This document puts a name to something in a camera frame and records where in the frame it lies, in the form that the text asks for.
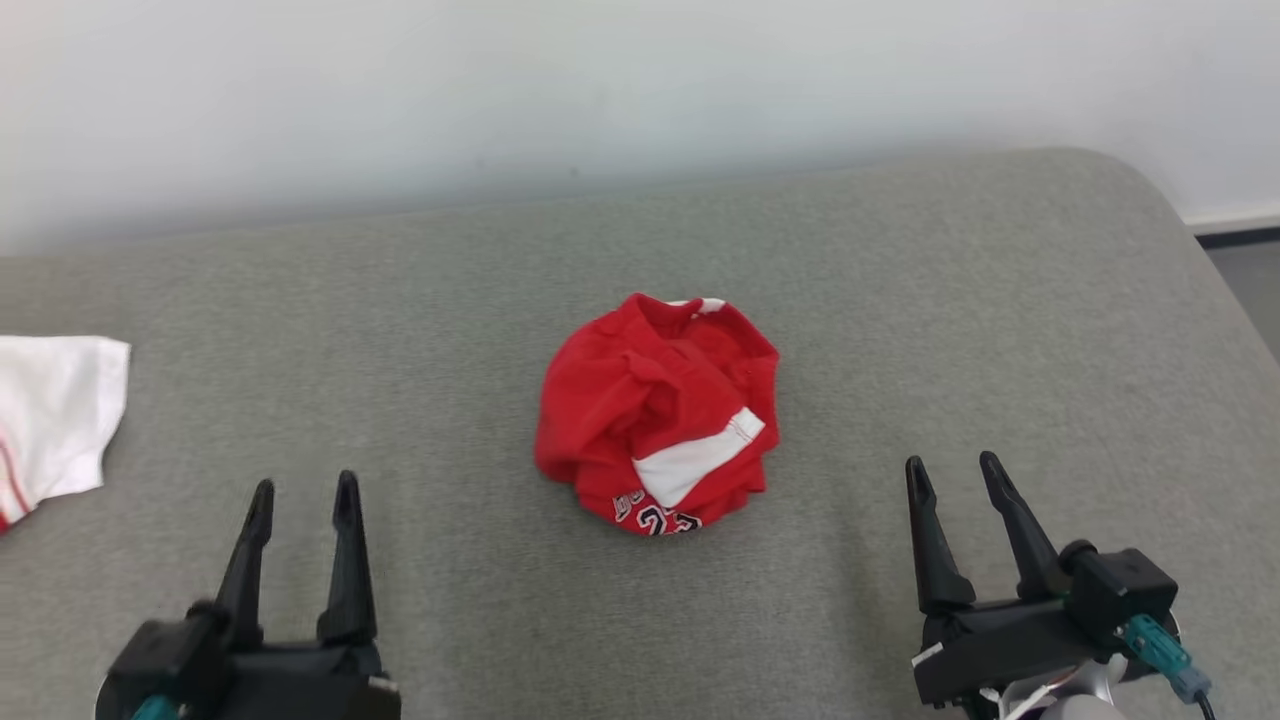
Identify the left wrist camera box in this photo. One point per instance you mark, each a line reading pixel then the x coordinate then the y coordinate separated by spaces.
pixel 165 660

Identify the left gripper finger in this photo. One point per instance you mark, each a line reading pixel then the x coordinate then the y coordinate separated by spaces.
pixel 248 570
pixel 348 590

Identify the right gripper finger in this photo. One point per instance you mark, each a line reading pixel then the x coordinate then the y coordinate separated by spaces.
pixel 1030 560
pixel 938 570

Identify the white wall baseboard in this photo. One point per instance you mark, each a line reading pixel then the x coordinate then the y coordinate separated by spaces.
pixel 1235 218

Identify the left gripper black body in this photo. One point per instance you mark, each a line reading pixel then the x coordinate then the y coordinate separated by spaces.
pixel 310 685

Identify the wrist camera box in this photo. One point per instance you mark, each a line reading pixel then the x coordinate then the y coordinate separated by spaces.
pixel 165 660
pixel 1120 590

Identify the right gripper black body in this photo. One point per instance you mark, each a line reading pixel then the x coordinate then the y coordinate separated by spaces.
pixel 1000 645

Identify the red shorts white waistband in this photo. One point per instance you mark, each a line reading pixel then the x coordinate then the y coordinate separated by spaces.
pixel 620 400

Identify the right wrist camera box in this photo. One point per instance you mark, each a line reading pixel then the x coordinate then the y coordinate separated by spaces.
pixel 1120 590

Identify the red white sports t-shirt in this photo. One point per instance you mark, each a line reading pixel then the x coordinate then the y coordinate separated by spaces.
pixel 60 420

